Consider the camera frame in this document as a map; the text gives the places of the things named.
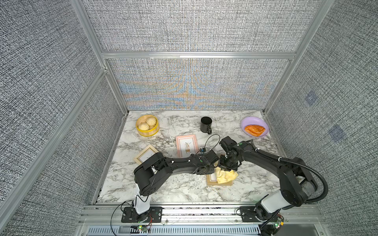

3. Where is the yellow microfibre cloth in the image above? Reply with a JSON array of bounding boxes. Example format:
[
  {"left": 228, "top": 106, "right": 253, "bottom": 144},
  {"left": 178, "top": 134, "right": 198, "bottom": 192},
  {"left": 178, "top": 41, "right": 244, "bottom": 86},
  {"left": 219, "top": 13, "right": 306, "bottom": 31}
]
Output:
[{"left": 215, "top": 167, "right": 238, "bottom": 184}]

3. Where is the wooden picture frame deer print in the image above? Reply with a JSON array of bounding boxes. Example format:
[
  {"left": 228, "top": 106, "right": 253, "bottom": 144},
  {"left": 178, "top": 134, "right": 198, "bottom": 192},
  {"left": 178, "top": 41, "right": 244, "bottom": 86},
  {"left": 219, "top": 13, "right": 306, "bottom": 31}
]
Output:
[{"left": 206, "top": 173, "right": 233, "bottom": 186}]

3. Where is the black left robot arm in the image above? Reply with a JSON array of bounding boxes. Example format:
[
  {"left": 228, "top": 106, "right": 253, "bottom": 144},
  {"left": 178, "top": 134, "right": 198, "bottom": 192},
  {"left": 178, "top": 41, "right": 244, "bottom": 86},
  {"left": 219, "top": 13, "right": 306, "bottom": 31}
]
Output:
[{"left": 133, "top": 150, "right": 219, "bottom": 215}]

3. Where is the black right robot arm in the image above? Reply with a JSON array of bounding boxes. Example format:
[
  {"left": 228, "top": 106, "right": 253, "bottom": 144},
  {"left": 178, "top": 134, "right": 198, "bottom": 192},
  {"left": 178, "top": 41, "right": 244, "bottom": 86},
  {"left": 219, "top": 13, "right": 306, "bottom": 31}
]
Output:
[{"left": 219, "top": 136, "right": 329, "bottom": 222}]

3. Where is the orange food in bowl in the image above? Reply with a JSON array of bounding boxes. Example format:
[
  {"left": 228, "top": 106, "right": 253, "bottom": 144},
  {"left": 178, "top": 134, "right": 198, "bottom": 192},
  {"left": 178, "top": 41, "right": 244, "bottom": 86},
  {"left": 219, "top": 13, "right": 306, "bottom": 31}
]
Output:
[{"left": 244, "top": 124, "right": 266, "bottom": 137}]

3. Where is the black mug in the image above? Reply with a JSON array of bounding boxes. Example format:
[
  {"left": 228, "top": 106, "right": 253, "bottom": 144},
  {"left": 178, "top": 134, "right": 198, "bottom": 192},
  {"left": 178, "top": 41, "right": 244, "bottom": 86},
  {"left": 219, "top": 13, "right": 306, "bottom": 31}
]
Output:
[{"left": 200, "top": 117, "right": 212, "bottom": 135}]

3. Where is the purple bowl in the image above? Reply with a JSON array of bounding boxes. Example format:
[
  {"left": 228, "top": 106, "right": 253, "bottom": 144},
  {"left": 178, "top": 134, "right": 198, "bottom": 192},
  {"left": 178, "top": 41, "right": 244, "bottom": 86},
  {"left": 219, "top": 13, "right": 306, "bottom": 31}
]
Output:
[{"left": 241, "top": 117, "right": 269, "bottom": 138}]

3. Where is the right steamed bun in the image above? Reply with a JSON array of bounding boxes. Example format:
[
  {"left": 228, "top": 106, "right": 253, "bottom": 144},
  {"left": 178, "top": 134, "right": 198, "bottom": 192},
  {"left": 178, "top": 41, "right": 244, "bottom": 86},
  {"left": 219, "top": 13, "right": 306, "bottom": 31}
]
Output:
[{"left": 146, "top": 117, "right": 157, "bottom": 127}]

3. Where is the steamed bun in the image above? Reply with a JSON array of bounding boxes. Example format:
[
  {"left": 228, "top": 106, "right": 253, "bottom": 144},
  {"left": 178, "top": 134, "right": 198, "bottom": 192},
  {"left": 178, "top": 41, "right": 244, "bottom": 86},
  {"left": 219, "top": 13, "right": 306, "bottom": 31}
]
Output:
[
  {"left": 138, "top": 123, "right": 150, "bottom": 131},
  {"left": 146, "top": 117, "right": 157, "bottom": 127}
]

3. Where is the yellow bamboo steamer basket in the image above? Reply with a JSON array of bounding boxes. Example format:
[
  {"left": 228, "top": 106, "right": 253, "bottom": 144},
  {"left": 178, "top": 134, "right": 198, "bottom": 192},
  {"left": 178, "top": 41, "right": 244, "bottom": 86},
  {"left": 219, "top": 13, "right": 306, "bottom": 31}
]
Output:
[{"left": 135, "top": 115, "right": 160, "bottom": 137}]

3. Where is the left steamed bun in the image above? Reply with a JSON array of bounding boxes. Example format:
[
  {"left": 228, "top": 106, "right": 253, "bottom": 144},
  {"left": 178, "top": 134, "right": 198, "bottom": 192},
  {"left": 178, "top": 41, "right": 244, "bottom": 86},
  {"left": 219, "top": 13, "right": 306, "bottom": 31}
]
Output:
[{"left": 138, "top": 123, "right": 150, "bottom": 131}]

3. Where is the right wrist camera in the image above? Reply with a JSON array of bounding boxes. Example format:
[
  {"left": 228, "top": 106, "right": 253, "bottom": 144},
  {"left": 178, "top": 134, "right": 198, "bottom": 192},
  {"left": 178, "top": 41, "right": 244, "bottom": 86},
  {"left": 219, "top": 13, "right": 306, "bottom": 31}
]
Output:
[{"left": 220, "top": 136, "right": 237, "bottom": 153}]

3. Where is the pink picture frame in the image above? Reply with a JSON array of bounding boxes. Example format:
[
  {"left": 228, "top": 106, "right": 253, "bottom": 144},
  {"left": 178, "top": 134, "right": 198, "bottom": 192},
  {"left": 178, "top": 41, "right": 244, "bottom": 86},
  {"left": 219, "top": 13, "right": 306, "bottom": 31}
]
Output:
[{"left": 176, "top": 134, "right": 199, "bottom": 158}]

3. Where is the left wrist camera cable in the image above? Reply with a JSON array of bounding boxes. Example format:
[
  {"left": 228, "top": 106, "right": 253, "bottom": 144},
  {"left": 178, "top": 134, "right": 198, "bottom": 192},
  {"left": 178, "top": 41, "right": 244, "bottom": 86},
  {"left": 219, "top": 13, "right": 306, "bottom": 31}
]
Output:
[{"left": 199, "top": 134, "right": 221, "bottom": 154}]

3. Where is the black corrugated cable conduit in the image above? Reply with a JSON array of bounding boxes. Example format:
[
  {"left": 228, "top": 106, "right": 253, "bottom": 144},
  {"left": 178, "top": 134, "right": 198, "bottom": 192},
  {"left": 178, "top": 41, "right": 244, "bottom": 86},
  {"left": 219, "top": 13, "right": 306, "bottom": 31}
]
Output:
[{"left": 250, "top": 140, "right": 329, "bottom": 204}]

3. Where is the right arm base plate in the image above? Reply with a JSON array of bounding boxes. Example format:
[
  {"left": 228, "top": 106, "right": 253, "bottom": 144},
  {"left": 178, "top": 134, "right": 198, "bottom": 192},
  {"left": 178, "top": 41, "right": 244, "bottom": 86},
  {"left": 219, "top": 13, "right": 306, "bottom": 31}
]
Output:
[{"left": 239, "top": 206, "right": 284, "bottom": 222}]

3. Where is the light wood picture frame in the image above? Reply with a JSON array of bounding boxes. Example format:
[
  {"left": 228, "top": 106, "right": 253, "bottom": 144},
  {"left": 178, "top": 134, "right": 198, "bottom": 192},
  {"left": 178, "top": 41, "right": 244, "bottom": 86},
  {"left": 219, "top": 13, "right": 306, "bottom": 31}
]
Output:
[{"left": 133, "top": 145, "right": 159, "bottom": 165}]

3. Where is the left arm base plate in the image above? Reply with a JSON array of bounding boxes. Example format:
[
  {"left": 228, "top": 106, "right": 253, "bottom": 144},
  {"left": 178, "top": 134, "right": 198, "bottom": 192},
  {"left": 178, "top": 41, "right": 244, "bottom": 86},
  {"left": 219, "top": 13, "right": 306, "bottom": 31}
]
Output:
[{"left": 121, "top": 206, "right": 162, "bottom": 224}]

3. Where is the aluminium front rail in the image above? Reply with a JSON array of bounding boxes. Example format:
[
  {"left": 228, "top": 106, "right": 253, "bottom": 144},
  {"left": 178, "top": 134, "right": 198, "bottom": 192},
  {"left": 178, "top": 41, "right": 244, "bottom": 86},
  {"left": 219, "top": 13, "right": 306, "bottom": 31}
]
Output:
[{"left": 74, "top": 202, "right": 331, "bottom": 236}]

